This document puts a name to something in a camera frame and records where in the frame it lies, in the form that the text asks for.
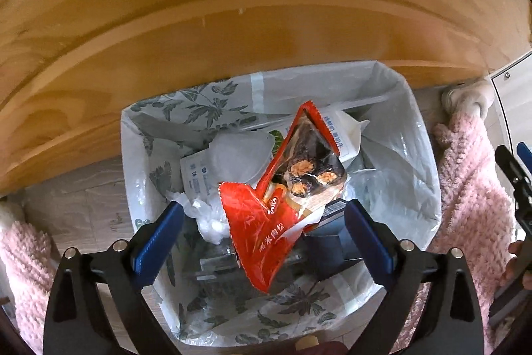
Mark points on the dark blue carton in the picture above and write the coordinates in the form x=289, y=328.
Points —
x=328, y=242

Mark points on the clear plastic container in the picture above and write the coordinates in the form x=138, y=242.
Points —
x=237, y=155

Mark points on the red wrapper with clear window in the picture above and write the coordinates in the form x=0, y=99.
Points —
x=266, y=222

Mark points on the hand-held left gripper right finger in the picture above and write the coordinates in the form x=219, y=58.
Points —
x=370, y=240

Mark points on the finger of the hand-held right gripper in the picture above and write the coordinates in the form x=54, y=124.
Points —
x=519, y=184
x=525, y=155

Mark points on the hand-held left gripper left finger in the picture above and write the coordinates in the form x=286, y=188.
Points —
x=158, y=242

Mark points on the person's left leg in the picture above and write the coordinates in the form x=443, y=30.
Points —
x=25, y=276

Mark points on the trash bin with leaf-print liner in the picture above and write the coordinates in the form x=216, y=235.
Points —
x=395, y=193

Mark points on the clear plastic wrap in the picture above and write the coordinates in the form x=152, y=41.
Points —
x=212, y=222

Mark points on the person's right slipper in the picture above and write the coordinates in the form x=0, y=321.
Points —
x=467, y=97

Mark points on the person's slipper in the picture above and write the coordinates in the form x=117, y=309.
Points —
x=9, y=210
x=467, y=97

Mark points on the wooden bed frame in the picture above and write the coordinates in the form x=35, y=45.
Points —
x=249, y=5

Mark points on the person's right hand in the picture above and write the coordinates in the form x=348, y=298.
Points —
x=515, y=261

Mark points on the person's left slipper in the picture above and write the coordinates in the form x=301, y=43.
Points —
x=9, y=210

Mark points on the white milk carton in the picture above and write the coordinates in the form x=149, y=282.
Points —
x=345, y=134

